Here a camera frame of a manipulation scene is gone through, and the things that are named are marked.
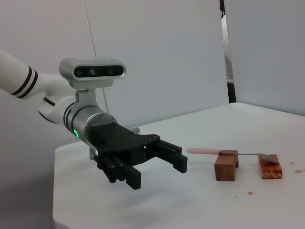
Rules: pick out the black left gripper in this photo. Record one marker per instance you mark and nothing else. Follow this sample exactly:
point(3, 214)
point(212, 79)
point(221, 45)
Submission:
point(114, 138)

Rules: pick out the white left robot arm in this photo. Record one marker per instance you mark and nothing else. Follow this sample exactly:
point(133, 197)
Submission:
point(19, 76)

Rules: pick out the arch shaped wooden block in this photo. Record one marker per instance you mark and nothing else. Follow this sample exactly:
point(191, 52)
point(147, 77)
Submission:
point(224, 169)

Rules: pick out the flat reddish wooden block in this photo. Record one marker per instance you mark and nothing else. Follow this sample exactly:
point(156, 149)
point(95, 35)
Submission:
point(271, 170)

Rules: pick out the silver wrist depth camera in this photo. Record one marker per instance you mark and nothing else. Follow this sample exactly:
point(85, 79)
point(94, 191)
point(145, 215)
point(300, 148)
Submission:
point(93, 70)

